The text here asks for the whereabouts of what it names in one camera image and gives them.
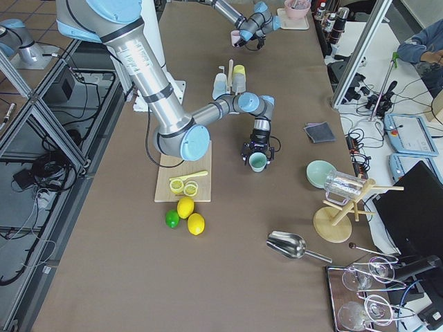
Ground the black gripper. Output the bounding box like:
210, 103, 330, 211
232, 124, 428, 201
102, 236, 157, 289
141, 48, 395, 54
242, 33, 265, 47
241, 129, 275, 165

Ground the mint green plastic cup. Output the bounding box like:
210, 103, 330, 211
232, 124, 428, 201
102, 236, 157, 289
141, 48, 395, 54
248, 152, 267, 172

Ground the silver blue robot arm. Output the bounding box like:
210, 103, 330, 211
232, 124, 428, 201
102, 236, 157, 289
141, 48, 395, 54
199, 0, 281, 50
56, 0, 274, 161

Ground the yellow plastic cup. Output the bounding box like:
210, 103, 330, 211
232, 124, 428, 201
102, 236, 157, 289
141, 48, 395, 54
233, 64, 246, 80

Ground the grey plastic cup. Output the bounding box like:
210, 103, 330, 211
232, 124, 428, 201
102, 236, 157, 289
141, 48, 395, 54
232, 74, 246, 95

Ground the white plastic cup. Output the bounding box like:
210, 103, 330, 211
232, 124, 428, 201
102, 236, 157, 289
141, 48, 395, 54
214, 73, 227, 89

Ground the light blue plastic cup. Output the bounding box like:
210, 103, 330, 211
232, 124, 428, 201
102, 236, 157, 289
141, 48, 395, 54
212, 80, 227, 100

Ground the cream plastic tray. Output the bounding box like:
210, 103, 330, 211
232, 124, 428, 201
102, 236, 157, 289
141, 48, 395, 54
277, 8, 309, 30

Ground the pink bowl of ice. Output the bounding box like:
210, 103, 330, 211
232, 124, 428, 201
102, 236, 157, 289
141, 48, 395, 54
284, 0, 311, 19

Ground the grey folded cloth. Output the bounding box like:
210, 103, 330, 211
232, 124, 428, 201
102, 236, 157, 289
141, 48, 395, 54
304, 122, 336, 144

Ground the yellow plastic knife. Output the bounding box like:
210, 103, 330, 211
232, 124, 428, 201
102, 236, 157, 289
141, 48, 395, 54
169, 170, 208, 181

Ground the mint green bowl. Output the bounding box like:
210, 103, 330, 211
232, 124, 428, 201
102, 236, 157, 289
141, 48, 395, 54
306, 160, 336, 189

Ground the lemon slice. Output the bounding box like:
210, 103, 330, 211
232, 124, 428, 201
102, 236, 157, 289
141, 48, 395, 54
183, 181, 199, 197
169, 178, 184, 194

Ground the wooden cutting board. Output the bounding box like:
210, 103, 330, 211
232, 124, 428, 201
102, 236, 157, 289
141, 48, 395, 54
154, 140, 213, 203

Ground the clear plastic pitcher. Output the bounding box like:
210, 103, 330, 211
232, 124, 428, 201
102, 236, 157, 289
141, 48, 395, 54
324, 170, 366, 206

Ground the yellow lemon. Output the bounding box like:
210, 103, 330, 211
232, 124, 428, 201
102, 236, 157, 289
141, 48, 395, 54
177, 196, 195, 219
187, 213, 206, 236

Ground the black power strip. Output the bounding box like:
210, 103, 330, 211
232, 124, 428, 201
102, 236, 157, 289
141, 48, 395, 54
345, 135, 370, 179

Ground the shiny metal ice scoop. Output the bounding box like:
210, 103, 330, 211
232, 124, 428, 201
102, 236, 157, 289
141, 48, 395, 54
266, 230, 332, 264

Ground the wooden mug tree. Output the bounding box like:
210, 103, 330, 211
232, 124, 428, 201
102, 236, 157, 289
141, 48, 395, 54
313, 178, 404, 243

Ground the green lime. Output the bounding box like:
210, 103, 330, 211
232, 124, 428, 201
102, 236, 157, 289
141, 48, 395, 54
165, 210, 181, 228

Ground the metal rod with green tip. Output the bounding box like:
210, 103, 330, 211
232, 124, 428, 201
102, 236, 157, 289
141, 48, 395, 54
367, 52, 399, 121

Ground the blue teach pendant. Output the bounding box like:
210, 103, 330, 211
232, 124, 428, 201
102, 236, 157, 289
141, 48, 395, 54
383, 113, 439, 156
388, 153, 441, 182

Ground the seated person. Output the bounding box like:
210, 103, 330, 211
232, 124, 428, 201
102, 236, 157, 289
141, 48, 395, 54
397, 19, 442, 98

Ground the black monitor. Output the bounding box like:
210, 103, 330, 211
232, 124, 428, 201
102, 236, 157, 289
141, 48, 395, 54
372, 161, 442, 257

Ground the wine glass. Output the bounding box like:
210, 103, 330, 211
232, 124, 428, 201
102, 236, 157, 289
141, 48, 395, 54
342, 256, 395, 292
338, 295, 394, 331

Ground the black glass rack tray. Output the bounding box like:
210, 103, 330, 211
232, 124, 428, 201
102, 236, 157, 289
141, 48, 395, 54
326, 266, 414, 331

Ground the white wire cup holder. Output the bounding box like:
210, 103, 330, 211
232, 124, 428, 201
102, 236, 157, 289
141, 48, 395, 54
219, 59, 235, 95

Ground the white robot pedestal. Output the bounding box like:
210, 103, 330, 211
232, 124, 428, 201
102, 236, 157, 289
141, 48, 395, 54
128, 1, 189, 126

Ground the aluminium frame post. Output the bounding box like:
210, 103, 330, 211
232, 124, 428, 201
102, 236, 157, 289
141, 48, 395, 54
331, 0, 392, 110

